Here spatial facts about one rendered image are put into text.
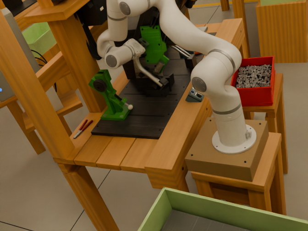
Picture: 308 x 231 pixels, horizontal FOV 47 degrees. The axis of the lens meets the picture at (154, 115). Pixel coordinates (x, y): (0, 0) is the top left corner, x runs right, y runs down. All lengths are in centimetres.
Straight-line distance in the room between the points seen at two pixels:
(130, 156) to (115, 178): 126
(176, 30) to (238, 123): 45
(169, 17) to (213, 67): 25
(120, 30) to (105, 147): 61
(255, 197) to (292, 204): 96
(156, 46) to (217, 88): 76
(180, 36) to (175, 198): 62
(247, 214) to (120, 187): 171
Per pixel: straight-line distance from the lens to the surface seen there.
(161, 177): 162
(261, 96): 191
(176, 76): 216
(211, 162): 149
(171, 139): 170
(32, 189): 331
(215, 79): 127
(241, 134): 150
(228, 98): 136
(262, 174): 153
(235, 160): 148
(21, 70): 166
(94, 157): 181
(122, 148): 178
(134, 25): 213
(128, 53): 178
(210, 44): 136
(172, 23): 134
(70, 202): 298
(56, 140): 182
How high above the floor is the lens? 198
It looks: 35 degrees down
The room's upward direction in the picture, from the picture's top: 19 degrees counter-clockwise
